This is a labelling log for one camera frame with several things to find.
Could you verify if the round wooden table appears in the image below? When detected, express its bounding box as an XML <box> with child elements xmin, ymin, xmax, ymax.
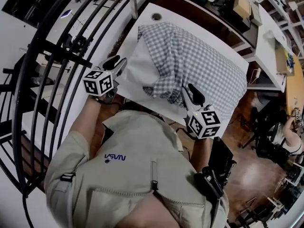
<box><xmin>285</xmin><ymin>53</ymin><xmax>304</xmax><ymax>122</ymax></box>

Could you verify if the small closed cardboard box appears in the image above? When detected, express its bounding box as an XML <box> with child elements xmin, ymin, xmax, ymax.
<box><xmin>232</xmin><ymin>0</ymin><xmax>252</xmax><ymax>18</ymax></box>

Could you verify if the white pillow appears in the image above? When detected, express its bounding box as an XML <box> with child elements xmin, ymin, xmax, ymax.
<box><xmin>122</xmin><ymin>37</ymin><xmax>164</xmax><ymax>97</ymax></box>

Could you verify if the black metal railing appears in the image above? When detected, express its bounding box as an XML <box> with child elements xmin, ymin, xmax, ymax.
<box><xmin>0</xmin><ymin>0</ymin><xmax>152</xmax><ymax>199</ymax></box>

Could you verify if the person's left forearm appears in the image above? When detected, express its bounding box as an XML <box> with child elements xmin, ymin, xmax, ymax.
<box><xmin>70</xmin><ymin>95</ymin><xmax>109</xmax><ymax>139</ymax></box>

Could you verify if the white shelf rack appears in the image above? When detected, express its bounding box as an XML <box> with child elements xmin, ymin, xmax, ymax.
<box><xmin>261</xmin><ymin>0</ymin><xmax>304</xmax><ymax>54</ymax></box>

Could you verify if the open cardboard box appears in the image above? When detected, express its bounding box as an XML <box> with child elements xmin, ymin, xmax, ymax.
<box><xmin>275</xmin><ymin>40</ymin><xmax>297</xmax><ymax>76</ymax></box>

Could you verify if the white work table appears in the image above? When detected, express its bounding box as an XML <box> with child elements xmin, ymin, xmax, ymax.
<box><xmin>115</xmin><ymin>2</ymin><xmax>249</xmax><ymax>140</ymax></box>

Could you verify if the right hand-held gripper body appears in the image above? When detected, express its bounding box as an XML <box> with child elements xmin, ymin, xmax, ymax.
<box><xmin>183</xmin><ymin>104</ymin><xmax>221</xmax><ymax>140</ymax></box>

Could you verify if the person's right forearm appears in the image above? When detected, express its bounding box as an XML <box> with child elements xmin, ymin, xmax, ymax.
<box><xmin>190</xmin><ymin>136</ymin><xmax>212</xmax><ymax>174</ymax></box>

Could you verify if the black office chair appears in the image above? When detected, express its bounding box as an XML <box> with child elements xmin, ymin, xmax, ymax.
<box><xmin>238</xmin><ymin>104</ymin><xmax>296</xmax><ymax>167</ymax></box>

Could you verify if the grey flat box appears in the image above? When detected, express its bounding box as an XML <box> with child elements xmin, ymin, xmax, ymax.
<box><xmin>249</xmin><ymin>2</ymin><xmax>264</xmax><ymax>28</ymax></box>

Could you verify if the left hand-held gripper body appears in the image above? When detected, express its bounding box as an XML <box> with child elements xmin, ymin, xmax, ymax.
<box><xmin>82</xmin><ymin>66</ymin><xmax>119</xmax><ymax>104</ymax></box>

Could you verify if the white desk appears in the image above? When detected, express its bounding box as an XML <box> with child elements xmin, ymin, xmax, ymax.
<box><xmin>244</xmin><ymin>3</ymin><xmax>290</xmax><ymax>93</ymax></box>

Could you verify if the grey checked pillowcase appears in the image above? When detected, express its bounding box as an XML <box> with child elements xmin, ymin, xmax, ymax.
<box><xmin>137</xmin><ymin>22</ymin><xmax>247</xmax><ymax>121</ymax></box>

